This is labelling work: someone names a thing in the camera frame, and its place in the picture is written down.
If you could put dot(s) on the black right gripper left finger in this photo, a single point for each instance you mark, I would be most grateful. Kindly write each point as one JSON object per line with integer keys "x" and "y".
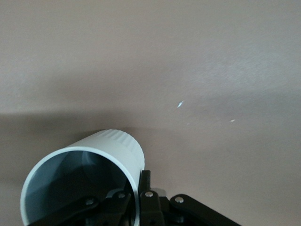
{"x": 113, "y": 207}

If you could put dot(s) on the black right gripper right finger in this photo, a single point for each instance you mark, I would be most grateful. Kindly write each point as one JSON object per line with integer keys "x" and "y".
{"x": 152, "y": 207}

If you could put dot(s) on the white mug with grey inside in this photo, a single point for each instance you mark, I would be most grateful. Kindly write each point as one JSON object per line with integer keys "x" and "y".
{"x": 94, "y": 174}

